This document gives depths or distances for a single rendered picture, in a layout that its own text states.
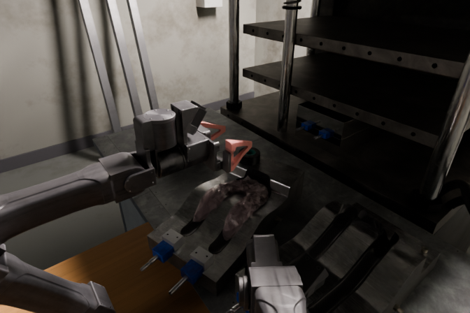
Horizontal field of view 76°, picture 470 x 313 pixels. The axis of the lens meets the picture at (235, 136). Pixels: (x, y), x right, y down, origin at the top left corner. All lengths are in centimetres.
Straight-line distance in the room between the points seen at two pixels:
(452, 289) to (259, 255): 64
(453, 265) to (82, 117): 299
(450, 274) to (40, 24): 300
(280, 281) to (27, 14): 284
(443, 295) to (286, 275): 63
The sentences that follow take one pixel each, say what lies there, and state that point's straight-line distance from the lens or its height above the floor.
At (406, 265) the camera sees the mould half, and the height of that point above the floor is 93.
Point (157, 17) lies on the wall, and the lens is 332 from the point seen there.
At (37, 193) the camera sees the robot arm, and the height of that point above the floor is 123.
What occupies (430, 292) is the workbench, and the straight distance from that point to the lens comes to 101.
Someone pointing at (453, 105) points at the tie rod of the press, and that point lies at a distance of 112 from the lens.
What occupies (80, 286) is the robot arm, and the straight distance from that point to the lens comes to 71.
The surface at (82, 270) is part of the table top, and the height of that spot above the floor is 80.
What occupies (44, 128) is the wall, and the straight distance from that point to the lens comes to 325.
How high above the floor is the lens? 152
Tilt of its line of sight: 28 degrees down
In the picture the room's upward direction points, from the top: straight up
